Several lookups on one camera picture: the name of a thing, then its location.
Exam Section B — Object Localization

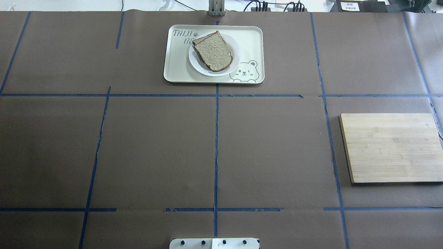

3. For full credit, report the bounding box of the cream tray with bear print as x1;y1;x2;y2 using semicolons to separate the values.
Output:
163;24;265;84

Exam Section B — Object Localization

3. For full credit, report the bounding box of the bread slice with seeded crust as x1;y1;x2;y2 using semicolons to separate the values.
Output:
196;30;234;72

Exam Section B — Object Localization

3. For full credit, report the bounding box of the aluminium frame post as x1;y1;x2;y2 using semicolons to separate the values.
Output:
208;0;226;16

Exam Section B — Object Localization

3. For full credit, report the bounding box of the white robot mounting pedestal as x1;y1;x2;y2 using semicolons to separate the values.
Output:
169;238;261;249

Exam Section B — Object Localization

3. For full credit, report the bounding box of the white round plate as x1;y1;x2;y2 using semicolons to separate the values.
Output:
188;30;242;77

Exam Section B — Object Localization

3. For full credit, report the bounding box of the bottom bread slice on plate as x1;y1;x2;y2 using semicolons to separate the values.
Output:
192;38;201;52

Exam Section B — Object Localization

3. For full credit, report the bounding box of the black rectangular box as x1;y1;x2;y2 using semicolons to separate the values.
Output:
330;0;388;13

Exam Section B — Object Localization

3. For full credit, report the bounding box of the bamboo cutting board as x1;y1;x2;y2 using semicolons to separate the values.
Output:
339;113;443;183

